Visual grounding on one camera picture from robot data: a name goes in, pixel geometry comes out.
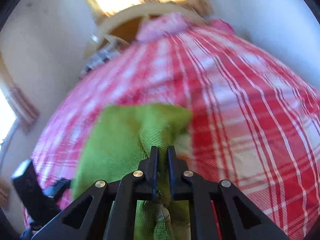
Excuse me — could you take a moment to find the orange patterned curtain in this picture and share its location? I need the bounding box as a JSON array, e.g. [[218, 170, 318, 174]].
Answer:
[[0, 55, 40, 134]]

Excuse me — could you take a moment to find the cream wooden headboard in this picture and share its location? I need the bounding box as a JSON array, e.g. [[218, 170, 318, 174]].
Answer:
[[88, 2, 207, 51]]

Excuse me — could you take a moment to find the white patterned pillow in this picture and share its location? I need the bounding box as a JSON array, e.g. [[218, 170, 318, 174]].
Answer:
[[80, 49, 120, 79]]

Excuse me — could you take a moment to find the pink floral pillow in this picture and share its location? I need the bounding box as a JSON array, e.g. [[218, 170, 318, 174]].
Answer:
[[136, 12, 190, 43]]

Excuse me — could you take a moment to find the left window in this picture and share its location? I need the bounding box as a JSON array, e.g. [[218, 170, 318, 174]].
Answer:
[[0, 90, 18, 148]]

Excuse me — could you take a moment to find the red white plaid bedspread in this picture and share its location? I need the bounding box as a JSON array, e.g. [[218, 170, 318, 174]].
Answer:
[[32, 25, 319, 239]]

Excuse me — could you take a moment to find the green striped knit sweater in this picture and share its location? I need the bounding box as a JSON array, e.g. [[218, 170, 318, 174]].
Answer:
[[72, 103, 192, 239]]

